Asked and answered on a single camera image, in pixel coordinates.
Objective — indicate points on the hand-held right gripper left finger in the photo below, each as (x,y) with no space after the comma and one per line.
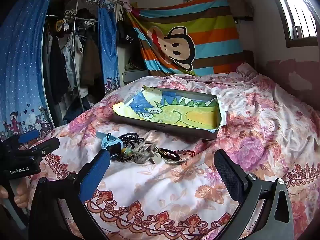
(95,171)

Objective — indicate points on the wide blue wardrobe curtain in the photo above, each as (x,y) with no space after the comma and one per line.
(22,67)

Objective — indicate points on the brown wall shelf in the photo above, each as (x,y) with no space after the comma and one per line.
(242,7)

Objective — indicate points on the crayon dinosaur drawing paper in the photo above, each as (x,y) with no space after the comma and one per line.
(175,110)

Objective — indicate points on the dark wooden headboard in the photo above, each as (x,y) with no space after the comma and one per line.
(248,58)

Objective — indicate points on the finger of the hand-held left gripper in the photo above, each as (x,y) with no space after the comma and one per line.
(27,135)
(46,148)

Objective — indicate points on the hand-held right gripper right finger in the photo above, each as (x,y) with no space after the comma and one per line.
(228,172)

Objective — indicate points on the white bedside shelf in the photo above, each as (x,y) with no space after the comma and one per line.
(135,76)

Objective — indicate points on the pink cloth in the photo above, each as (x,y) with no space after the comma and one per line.
(125,1)

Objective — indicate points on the pink floral blanket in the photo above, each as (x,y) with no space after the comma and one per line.
(250,142)

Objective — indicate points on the grey hair claw clip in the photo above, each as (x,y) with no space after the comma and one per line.
(145,152)

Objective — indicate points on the metal wardrobe pole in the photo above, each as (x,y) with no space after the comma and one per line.
(76,65)

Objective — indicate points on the black and gold band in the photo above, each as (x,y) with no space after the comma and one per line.
(171,153)

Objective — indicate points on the narrow blue wardrobe curtain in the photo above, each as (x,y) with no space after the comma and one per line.
(107,50)

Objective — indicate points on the striped monkey print blanket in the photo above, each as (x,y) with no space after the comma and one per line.
(212,30)

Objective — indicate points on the shallow grey cardboard box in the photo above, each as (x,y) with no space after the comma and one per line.
(165,127)

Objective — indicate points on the hanging clothes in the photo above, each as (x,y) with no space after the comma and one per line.
(65,62)

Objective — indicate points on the blue wrist watch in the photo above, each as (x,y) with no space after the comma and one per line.
(111,142)

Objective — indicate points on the barred window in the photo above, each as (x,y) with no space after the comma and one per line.
(297,12)

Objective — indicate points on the black hanging garment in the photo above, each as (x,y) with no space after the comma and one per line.
(126,33)

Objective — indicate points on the person's left hand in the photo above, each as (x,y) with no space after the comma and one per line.
(21,196)

